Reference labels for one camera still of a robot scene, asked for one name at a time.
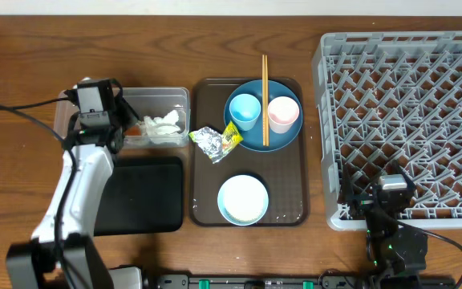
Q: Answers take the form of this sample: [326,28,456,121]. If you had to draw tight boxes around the clear plastic bin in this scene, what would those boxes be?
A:
[54,88,189,148]

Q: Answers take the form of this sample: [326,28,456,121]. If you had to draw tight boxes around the light blue white bowl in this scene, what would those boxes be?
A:
[217,174,270,226]

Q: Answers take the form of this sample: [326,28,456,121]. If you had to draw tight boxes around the grey dishwasher rack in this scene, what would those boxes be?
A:
[312,31,462,230]

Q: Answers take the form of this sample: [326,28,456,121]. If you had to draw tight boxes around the black tray bin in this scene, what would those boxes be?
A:
[94,157,184,236]

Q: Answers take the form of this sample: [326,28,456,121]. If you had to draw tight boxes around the dark blue plate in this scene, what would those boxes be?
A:
[224,79,303,152]

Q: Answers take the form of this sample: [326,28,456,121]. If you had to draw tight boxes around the yellow foil snack wrapper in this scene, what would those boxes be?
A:
[188,121,243,164]

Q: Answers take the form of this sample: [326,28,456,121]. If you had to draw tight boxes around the brown serving tray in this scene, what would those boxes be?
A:
[189,78,308,226]

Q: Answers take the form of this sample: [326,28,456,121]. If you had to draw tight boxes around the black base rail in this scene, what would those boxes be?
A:
[152,273,456,289]

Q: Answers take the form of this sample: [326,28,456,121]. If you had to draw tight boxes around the white tissue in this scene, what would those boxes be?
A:
[137,110,181,138]

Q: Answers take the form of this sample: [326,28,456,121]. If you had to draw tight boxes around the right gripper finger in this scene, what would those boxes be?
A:
[391,160,414,187]
[340,165,354,201]

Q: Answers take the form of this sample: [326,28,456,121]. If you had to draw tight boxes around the orange carrot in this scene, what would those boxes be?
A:
[125,125,142,136]

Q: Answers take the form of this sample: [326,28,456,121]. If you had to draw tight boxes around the light blue cup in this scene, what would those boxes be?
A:
[229,94,261,131]

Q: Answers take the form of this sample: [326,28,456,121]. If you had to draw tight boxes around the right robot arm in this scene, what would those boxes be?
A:
[340,161,428,288]

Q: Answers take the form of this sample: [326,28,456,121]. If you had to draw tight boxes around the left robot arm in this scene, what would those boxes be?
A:
[6,96,143,288]

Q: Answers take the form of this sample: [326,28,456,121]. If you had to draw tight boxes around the pink white cup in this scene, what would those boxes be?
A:
[268,96,300,134]

